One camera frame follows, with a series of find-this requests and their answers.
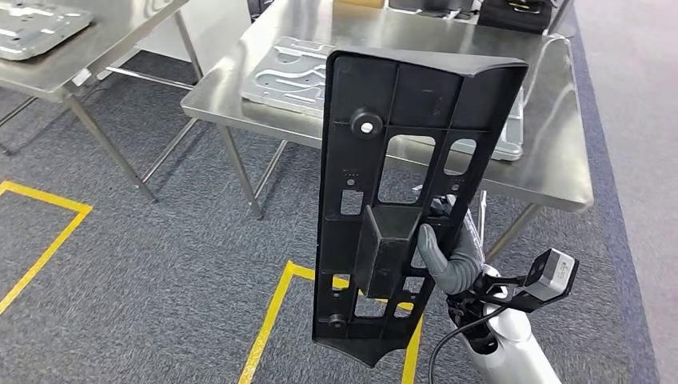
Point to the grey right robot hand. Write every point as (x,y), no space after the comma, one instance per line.
(461,270)

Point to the black plastic license plate bracket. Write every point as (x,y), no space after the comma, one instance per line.
(423,95)

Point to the steel workbench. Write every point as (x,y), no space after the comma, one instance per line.
(551,148)

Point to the grey metal fixture plate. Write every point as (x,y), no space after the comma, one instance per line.
(37,26)
(286,79)

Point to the black case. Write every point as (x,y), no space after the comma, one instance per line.
(514,16)

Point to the white cabinet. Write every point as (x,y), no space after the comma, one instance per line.
(212,32)

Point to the steel table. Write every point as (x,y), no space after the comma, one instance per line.
(106,32)

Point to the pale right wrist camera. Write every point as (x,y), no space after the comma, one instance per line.
(556,273)

